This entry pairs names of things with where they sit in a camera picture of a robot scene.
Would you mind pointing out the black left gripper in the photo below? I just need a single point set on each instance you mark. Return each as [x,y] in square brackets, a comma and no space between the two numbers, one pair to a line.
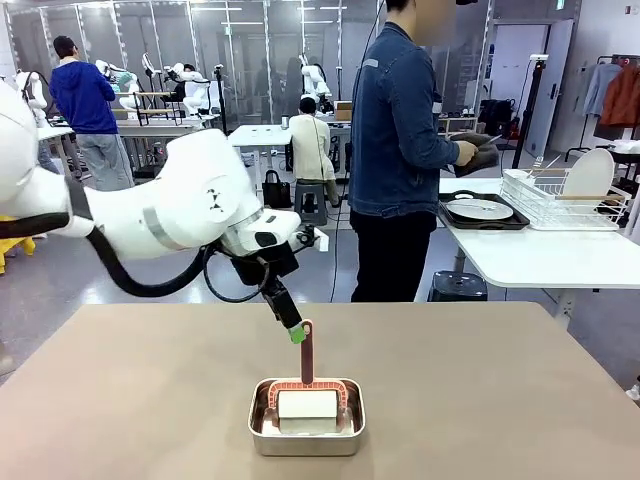
[270,265]

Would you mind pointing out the pink lint roller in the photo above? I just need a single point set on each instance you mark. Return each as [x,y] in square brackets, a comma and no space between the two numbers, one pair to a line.
[306,360]

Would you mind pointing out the dark grey cloth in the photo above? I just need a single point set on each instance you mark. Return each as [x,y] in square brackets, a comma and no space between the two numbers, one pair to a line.
[482,157]

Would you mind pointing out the dark grey serving tray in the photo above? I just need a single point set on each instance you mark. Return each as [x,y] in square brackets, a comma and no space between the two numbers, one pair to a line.
[520,220]

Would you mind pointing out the silver cutlery piece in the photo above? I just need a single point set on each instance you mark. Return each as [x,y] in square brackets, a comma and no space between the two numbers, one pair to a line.
[492,140]

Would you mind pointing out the person's right forearm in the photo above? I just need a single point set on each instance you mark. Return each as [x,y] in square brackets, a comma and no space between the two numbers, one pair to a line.
[430,145]

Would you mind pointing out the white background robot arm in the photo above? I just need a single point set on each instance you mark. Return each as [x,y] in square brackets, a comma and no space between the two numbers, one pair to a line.
[312,80]
[122,82]
[192,90]
[32,95]

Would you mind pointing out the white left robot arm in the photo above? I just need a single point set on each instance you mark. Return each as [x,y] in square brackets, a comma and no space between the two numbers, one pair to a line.
[175,200]

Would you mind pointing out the person's right hand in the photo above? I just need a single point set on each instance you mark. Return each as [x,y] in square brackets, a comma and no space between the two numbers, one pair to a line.
[467,152]

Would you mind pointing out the grey plastic stool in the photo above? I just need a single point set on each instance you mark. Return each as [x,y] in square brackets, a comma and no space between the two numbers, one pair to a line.
[310,200]

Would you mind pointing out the black tote bag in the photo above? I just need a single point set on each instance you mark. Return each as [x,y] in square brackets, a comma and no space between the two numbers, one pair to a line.
[276,192]

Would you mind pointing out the stainless steel rectangular tray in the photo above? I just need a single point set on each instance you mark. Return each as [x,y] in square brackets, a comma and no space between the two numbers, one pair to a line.
[305,445]

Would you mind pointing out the seated person in white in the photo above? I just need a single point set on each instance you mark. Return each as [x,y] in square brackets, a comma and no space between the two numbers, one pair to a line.
[310,145]

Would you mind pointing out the black plastic stool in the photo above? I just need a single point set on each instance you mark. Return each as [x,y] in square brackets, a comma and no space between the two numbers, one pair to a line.
[457,287]

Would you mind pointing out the white background work table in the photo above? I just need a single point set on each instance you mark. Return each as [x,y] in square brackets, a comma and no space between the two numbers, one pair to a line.
[260,135]

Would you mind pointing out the person in denim jacket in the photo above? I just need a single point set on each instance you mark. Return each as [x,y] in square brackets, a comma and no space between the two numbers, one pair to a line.
[390,150]

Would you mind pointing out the cardboard box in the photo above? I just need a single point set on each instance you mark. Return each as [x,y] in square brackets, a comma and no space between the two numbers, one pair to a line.
[343,111]

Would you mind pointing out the white dinner plate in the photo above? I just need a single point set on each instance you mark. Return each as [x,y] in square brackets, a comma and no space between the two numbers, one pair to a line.
[480,211]

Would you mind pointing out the white side table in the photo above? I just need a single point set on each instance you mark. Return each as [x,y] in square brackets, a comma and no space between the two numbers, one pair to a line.
[550,255]

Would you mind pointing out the yellow plastic object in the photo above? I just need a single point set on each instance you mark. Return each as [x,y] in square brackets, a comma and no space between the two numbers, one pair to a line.
[15,247]

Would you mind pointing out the person in blue hoodie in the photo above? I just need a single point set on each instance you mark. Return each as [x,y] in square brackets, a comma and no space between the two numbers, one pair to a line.
[82,100]

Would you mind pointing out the cutlery in dish rack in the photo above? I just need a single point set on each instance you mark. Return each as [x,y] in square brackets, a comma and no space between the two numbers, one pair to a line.
[542,167]

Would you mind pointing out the black tripod stand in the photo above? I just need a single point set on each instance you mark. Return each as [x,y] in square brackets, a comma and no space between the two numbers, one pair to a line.
[530,110]

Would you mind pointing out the large white oval plate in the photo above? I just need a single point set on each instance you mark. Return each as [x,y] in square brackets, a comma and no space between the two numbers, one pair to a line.
[595,172]

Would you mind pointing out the grey hanging shirt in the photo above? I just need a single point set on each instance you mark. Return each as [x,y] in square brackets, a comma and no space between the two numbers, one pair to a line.
[595,87]

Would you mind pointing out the orange jacket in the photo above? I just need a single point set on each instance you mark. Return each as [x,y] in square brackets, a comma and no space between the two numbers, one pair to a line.
[622,97]

